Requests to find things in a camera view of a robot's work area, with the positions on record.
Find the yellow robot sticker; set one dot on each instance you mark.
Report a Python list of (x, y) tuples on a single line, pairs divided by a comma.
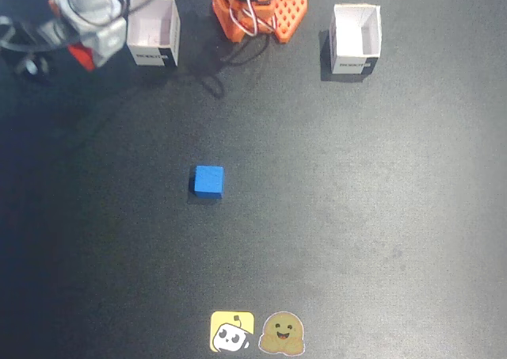
[(231, 331)]

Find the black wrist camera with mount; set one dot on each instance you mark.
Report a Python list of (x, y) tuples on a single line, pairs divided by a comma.
[(24, 59)]

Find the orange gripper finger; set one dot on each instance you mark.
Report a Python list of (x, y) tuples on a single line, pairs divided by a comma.
[(54, 7)]

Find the white cardboard box black label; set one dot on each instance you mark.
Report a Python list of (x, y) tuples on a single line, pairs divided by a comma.
[(352, 38), (152, 30)]

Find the dark grey felt mat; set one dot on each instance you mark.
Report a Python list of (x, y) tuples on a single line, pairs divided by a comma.
[(356, 216)]

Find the blue cube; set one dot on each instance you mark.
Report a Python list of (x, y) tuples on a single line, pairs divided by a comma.
[(209, 180)]

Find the brown hugging face sticker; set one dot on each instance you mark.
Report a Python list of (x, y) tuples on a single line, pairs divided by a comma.
[(282, 333)]

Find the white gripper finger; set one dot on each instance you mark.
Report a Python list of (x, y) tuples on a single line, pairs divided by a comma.
[(107, 40)]

